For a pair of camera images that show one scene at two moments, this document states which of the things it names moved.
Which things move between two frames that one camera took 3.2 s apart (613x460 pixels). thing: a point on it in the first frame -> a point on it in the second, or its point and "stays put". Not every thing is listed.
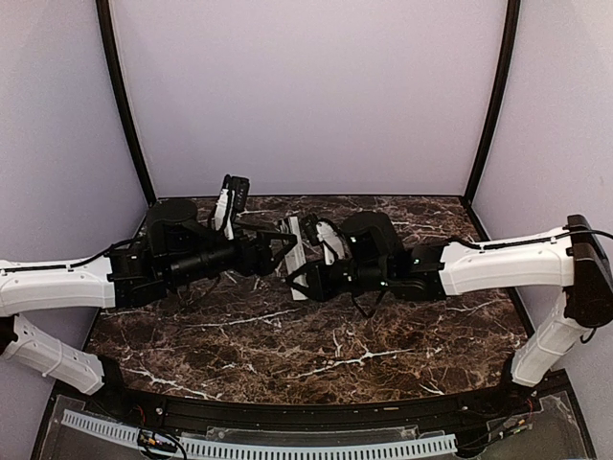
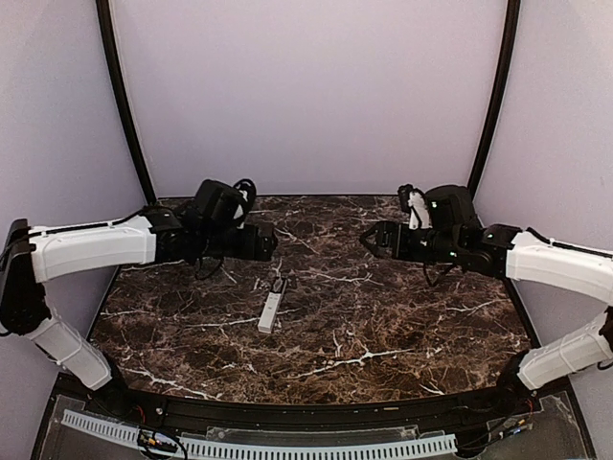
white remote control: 295,258 -> 272,306
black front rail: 215,414 stays put
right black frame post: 505,63 stays put
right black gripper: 318,287 -> 399,249
